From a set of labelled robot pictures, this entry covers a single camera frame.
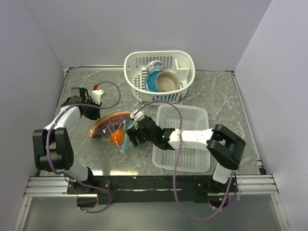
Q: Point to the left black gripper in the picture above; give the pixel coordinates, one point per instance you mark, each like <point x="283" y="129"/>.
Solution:
<point x="95" y="116"/>

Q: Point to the orange fake fruit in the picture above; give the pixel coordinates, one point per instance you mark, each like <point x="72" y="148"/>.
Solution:
<point x="117" y="137"/>

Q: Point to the clear perforated plastic tray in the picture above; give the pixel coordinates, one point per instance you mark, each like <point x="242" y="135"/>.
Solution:
<point x="193" y="121"/>

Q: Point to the clear zip top bag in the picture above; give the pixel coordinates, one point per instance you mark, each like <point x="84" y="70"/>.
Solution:
<point x="126" y="144"/>

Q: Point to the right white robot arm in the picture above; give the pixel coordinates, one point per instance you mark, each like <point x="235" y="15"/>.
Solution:
<point x="224" y="145"/>

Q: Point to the blue plate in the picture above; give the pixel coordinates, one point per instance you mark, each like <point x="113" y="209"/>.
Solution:
<point x="151" y="82"/>

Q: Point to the aluminium frame rail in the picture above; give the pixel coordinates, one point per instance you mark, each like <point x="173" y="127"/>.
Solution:
<point x="42" y="187"/>

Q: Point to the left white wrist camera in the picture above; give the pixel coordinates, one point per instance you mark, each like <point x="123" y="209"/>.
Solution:
<point x="96" y="94"/>

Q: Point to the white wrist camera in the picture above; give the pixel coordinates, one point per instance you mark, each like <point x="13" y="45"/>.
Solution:
<point x="96" y="94"/>
<point x="136" y="116"/>

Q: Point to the white plastic dish basket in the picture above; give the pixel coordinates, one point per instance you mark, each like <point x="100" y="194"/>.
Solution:
<point x="178" y="62"/>

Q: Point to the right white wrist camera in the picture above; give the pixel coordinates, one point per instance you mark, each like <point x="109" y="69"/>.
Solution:
<point x="136" y="116"/>

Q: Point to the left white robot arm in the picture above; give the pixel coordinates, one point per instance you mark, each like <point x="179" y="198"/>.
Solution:
<point x="52" y="147"/>

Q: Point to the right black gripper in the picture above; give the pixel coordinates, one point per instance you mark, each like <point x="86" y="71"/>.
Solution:
<point x="133" y="133"/>

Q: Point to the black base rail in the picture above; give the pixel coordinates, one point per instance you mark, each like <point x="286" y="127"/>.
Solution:
<point x="145" y="189"/>

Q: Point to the beige ceramic bowl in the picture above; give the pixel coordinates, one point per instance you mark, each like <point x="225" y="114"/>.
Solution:
<point x="168" y="81"/>

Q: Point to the blue floral white cup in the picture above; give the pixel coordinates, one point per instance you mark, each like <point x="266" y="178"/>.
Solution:
<point x="155" y="65"/>

